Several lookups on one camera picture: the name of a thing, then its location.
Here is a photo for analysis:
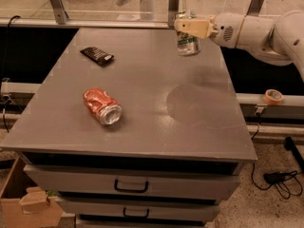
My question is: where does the metal bracket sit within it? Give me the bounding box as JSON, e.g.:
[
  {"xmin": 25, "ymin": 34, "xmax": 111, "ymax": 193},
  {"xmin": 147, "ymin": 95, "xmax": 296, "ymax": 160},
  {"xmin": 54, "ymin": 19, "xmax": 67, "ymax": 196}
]
[
  {"xmin": 167, "ymin": 0, "xmax": 180, "ymax": 28},
  {"xmin": 246, "ymin": 0, "xmax": 265, "ymax": 16},
  {"xmin": 49, "ymin": 0, "xmax": 68, "ymax": 25}
]

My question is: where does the grey drawer cabinet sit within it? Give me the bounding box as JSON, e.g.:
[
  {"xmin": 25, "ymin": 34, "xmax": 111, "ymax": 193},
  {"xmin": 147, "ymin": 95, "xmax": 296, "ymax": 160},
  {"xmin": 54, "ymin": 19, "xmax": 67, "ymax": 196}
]
[{"xmin": 2, "ymin": 28, "xmax": 257, "ymax": 228}]

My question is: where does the middle metal bracket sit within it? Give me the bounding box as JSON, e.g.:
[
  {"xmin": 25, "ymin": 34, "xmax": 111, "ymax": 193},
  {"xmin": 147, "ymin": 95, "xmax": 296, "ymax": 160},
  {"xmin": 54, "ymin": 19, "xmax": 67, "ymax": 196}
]
[{"xmin": 167, "ymin": 0, "xmax": 180, "ymax": 28}]

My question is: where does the drawer with black handle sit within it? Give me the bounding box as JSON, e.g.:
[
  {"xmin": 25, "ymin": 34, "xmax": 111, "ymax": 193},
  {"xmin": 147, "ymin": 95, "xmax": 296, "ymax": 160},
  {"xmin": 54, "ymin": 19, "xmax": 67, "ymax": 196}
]
[
  {"xmin": 56, "ymin": 197, "xmax": 219, "ymax": 222},
  {"xmin": 24, "ymin": 164, "xmax": 239, "ymax": 200}
]

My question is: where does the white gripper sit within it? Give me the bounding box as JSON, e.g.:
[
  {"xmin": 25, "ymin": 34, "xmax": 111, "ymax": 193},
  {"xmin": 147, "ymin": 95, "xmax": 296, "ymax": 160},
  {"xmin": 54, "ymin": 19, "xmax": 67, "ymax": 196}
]
[{"xmin": 174, "ymin": 12, "xmax": 245, "ymax": 48}]

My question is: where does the orange tape roll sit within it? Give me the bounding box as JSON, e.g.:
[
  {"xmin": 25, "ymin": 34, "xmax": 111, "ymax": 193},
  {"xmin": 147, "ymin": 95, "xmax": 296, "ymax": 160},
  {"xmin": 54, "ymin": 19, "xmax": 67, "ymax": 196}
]
[{"xmin": 263, "ymin": 89, "xmax": 284, "ymax": 105}]

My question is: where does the top drawer with black handle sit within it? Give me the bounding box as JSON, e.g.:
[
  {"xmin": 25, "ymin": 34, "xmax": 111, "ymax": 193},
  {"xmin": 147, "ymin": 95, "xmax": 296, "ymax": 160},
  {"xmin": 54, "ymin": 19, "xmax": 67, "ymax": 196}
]
[{"xmin": 24, "ymin": 164, "xmax": 239, "ymax": 200}]

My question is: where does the black cable on left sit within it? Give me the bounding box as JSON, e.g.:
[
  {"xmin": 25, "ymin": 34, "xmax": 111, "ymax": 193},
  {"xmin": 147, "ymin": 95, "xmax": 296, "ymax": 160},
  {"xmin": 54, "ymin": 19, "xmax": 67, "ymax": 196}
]
[{"xmin": 0, "ymin": 15, "xmax": 22, "ymax": 134}]

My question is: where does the right metal bracket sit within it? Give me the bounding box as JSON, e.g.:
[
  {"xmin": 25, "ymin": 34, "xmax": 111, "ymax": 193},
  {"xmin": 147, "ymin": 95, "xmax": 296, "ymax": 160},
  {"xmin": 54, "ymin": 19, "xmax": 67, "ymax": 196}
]
[{"xmin": 246, "ymin": 0, "xmax": 265, "ymax": 16}]

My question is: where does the crushed red soda can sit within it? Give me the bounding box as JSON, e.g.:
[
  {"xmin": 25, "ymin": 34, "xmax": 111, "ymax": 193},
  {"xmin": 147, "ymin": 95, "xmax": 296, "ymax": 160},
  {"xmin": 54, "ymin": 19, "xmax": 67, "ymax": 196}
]
[{"xmin": 83, "ymin": 87, "xmax": 123, "ymax": 125}]

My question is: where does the brown cardboard box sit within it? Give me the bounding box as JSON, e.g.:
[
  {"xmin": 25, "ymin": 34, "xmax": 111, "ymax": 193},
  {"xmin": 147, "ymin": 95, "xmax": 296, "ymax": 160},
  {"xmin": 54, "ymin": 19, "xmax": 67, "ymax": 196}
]
[{"xmin": 0, "ymin": 158, "xmax": 63, "ymax": 228}]

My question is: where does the left metal bracket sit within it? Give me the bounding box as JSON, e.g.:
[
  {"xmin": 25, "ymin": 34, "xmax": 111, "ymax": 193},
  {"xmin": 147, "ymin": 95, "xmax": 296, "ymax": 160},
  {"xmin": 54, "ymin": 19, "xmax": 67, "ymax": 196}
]
[{"xmin": 49, "ymin": 0, "xmax": 68, "ymax": 25}]

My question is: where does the black power adapter with cable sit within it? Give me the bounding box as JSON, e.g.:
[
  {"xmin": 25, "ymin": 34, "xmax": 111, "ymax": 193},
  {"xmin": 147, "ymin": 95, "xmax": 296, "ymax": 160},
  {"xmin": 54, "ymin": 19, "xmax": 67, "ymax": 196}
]
[{"xmin": 250, "ymin": 164, "xmax": 304, "ymax": 200}]

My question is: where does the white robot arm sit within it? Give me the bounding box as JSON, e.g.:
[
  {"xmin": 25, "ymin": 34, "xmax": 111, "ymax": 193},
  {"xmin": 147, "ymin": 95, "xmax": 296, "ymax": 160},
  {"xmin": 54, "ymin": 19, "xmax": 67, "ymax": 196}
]
[{"xmin": 174, "ymin": 10, "xmax": 304, "ymax": 80}]

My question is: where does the crushed silver 7up can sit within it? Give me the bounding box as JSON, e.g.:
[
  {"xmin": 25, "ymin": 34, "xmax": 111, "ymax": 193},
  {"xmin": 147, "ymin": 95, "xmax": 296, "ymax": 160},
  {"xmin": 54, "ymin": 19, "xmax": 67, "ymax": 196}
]
[{"xmin": 175, "ymin": 10, "xmax": 200, "ymax": 56}]

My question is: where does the dark chocolate bar wrapper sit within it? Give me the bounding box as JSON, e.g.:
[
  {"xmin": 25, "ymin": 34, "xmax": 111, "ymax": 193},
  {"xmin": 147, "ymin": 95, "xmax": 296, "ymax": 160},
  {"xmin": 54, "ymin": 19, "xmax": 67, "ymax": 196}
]
[{"xmin": 81, "ymin": 47, "xmax": 114, "ymax": 67}]

